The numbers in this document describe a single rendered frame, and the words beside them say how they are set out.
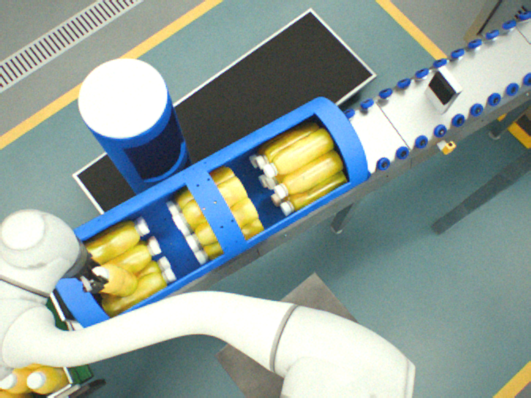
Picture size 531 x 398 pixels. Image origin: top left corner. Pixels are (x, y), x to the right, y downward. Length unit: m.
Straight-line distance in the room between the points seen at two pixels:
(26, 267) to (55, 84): 2.23
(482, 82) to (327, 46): 1.09
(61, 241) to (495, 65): 1.59
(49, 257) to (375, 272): 1.93
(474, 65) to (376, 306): 1.20
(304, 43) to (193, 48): 0.62
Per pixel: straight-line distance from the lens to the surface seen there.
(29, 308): 0.95
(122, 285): 1.41
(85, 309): 1.43
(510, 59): 2.11
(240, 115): 2.68
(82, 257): 1.08
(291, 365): 0.74
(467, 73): 2.02
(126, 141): 1.73
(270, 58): 2.84
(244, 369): 1.54
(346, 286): 2.61
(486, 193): 2.22
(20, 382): 1.61
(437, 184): 2.85
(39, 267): 0.96
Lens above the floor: 2.56
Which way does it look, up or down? 73 degrees down
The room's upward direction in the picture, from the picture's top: 3 degrees clockwise
